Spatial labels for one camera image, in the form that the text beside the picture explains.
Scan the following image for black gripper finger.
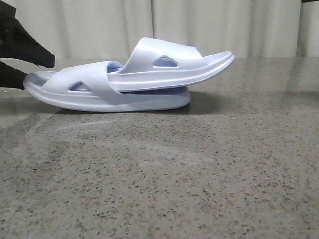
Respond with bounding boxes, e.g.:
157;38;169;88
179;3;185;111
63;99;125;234
0;62;27;90
0;1;55;68

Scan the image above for light blue slipper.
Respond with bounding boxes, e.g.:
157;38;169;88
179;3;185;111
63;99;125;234
23;61;190;112
107;37;234;92

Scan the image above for grey-white curtain backdrop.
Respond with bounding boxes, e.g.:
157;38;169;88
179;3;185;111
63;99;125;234
9;0;319;60

